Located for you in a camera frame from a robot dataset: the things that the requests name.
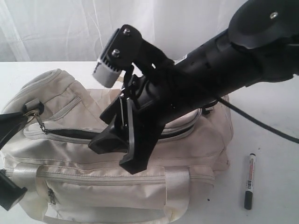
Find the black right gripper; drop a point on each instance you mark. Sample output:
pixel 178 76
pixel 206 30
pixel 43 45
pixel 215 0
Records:
pixel 166 92

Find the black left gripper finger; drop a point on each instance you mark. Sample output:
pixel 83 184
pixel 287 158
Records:
pixel 10 193
pixel 10 125

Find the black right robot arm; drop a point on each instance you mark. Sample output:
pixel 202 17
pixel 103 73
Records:
pixel 261 44

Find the black marker pen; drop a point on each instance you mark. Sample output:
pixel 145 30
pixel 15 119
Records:
pixel 248 199

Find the cream fabric duffel bag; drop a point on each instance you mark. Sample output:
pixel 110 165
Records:
pixel 68 183

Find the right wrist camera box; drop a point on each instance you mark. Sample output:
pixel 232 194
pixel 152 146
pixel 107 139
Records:
pixel 126 48

